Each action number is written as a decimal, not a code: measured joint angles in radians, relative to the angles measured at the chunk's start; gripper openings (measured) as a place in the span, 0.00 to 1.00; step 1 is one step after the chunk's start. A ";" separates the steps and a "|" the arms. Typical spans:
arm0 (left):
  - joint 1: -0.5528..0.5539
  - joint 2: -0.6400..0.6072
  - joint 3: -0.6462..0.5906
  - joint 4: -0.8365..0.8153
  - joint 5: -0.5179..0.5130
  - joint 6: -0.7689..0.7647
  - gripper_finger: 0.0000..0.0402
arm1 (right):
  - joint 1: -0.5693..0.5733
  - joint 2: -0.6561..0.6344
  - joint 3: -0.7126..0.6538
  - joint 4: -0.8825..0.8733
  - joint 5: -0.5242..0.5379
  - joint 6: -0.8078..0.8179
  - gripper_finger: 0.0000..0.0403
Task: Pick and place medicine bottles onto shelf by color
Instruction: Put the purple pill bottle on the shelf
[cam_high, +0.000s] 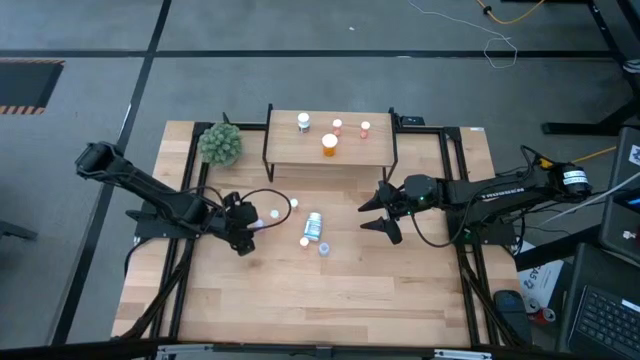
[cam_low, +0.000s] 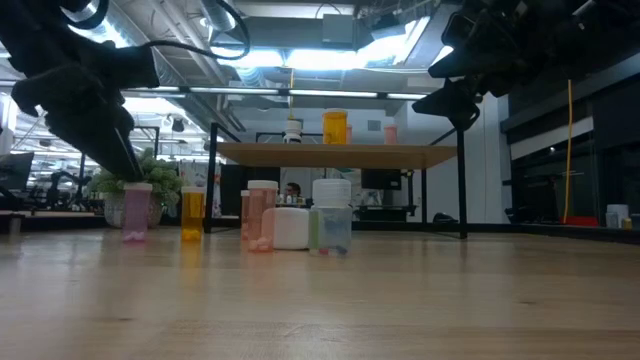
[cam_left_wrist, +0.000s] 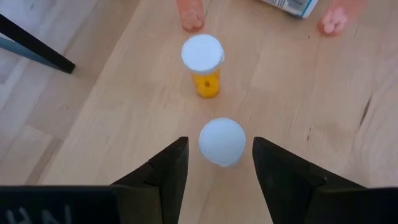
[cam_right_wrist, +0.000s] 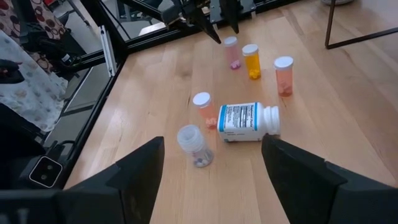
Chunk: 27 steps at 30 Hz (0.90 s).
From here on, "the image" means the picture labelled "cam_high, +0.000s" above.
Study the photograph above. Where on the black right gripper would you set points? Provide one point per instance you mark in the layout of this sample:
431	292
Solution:
397	205

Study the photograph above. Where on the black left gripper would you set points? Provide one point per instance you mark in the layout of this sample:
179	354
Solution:
240	220

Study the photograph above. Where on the small pink pill bottle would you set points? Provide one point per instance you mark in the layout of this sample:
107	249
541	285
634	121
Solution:
304	242
365	129
259	224
293	203
337	126

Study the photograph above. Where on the small orange pill bottle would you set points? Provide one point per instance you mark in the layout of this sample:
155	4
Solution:
274	214

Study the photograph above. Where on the large white labelled medicine bottle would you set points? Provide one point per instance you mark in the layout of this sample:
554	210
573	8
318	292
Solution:
313	227

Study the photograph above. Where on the large orange pill bottle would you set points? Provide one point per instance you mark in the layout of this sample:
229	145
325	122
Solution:
329	144

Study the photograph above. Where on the medium white medicine bottle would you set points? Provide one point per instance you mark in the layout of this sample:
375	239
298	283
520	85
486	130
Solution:
303	121

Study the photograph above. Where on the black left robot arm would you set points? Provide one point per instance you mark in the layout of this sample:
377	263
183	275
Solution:
150	192

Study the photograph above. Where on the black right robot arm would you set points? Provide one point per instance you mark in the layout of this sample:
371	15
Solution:
500	192

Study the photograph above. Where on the artificial green potted plant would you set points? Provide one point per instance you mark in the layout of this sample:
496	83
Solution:
220	143

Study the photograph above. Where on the black rig crossbar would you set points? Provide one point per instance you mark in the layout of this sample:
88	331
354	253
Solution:
320	351

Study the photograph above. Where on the black handheld device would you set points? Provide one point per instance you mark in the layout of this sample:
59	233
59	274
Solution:
510	307

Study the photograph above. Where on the white printed paper box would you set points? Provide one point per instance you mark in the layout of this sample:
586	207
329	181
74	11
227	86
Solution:
540	280

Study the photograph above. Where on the red drink can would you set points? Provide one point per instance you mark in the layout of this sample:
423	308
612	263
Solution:
546	315

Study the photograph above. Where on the black chair leg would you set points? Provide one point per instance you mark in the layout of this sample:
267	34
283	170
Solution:
15	231

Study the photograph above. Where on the black computer monitor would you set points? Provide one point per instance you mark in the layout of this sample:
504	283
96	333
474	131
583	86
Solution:
617	210

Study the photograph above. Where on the black laptop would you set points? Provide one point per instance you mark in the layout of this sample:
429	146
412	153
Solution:
600	320

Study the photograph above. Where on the hazard striped floor hatch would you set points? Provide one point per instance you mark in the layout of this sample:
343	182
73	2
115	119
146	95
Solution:
25	85

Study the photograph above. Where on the person's shoe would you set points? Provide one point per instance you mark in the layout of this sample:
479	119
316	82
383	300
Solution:
632	66

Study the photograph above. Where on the wooden shelf with black frame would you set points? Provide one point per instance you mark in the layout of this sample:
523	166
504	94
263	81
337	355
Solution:
300	150

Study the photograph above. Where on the black aluminium table frame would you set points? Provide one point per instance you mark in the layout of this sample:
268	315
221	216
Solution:
252	125

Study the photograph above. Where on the black desk frame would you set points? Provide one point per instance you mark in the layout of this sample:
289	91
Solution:
575	128

